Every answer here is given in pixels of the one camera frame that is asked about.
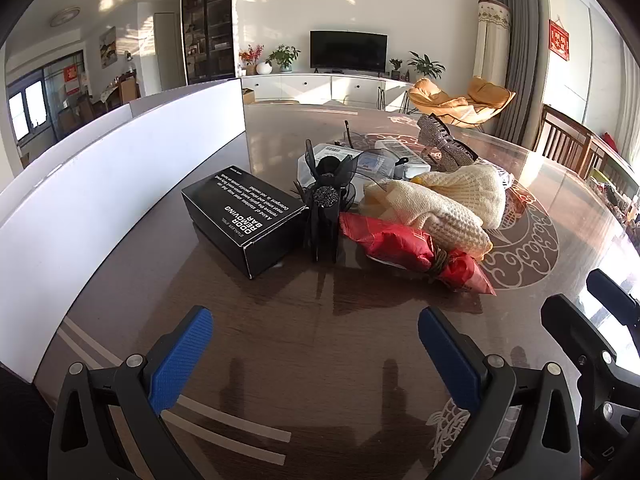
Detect white television cabinet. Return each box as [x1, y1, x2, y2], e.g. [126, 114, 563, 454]
[241, 73, 416, 111]

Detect black flower hair clip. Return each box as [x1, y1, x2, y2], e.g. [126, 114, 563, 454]
[292, 140, 363, 264]

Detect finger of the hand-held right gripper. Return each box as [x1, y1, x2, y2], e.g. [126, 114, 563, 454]
[586, 269, 640, 333]
[541, 294, 632, 403]

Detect dark frame eyeglasses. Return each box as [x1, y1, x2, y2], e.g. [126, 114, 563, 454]
[342, 120, 381, 151]

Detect clear plastic box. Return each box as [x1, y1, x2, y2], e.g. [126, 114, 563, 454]
[297, 142, 396, 186]

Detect wooden dining chair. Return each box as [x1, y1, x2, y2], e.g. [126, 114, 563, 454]
[582, 135, 640, 201]
[532, 104, 593, 178]

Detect black printed cardboard box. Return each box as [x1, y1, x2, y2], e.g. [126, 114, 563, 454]
[181, 165, 308, 280]

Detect framed wall painting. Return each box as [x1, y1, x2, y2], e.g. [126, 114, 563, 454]
[99, 26, 117, 69]

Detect clear bag of chopsticks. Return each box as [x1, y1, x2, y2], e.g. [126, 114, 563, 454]
[475, 157, 516, 193]

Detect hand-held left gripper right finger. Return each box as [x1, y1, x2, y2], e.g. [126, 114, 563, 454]
[417, 306, 583, 480]

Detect cream knitted glove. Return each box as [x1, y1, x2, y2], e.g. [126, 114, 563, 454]
[361, 180, 493, 261]
[415, 165, 507, 229]

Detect grey curtain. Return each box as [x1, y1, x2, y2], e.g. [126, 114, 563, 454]
[492, 0, 546, 146]

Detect white remote control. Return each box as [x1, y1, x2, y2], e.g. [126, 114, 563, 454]
[375, 139, 431, 178]

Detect large leafy potted plant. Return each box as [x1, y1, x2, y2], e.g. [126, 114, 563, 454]
[407, 51, 446, 81]

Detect green potted plant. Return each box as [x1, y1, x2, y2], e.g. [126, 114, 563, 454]
[265, 44, 302, 73]

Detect red snack packet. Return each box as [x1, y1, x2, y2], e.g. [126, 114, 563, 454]
[339, 211, 497, 297]

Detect red wall hanging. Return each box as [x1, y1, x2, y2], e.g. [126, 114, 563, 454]
[548, 19, 571, 62]

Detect covered standing air conditioner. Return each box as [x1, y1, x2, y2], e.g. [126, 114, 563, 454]
[472, 0, 512, 86]

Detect rhinestone bow hair clip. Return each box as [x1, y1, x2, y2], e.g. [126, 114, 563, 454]
[416, 114, 478, 171]

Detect black television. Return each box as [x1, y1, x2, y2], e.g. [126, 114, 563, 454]
[310, 30, 388, 72]

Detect black glass display cabinet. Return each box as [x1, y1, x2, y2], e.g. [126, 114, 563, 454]
[181, 0, 237, 86]

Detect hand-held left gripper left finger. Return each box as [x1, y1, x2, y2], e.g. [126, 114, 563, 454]
[47, 306, 216, 480]

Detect orange lounge chair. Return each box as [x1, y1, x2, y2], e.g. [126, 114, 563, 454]
[407, 76, 517, 128]

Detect white partition board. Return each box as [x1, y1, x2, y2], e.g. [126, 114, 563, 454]
[0, 79, 247, 386]

